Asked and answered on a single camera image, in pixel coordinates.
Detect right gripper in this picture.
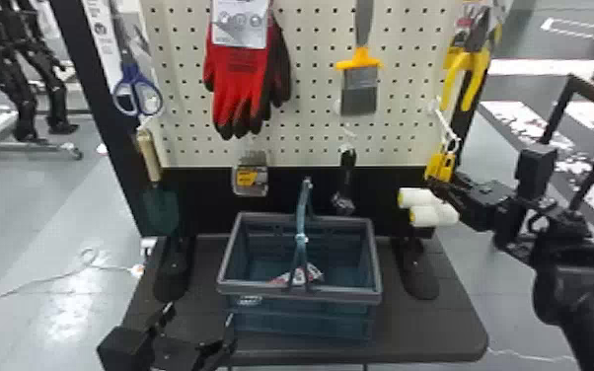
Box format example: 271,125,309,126
425,172,517,233

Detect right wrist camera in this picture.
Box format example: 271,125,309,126
513,144,558,201

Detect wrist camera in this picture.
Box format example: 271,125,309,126
513,144,558,201
96,326,157,371

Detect yellow padlock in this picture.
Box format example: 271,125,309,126
422,97,464,185

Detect white paint rollers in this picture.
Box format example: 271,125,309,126
397,186,461,229

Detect yellow tape measure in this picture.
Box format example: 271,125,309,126
230,150,270,198

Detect white pegboard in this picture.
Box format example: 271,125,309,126
49,0,491,305

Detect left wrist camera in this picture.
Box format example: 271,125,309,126
96,326,157,371

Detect red white packet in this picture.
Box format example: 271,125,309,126
269,262,326,287

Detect black wrench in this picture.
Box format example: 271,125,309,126
330,144,359,217

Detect blue basket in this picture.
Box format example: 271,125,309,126
215,176,384,344

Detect yellow pliers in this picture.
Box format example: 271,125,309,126
438,0,512,113

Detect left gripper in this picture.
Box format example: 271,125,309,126
152,335,239,371

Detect red gloves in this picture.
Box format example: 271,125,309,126
201,0,293,141

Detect yellow paint brush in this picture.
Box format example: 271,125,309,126
334,0,384,117

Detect white cable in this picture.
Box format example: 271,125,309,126
0,246,146,321

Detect green trowel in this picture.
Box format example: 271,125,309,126
133,126,183,238

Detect blue scissors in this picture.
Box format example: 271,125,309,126
81,0,167,120

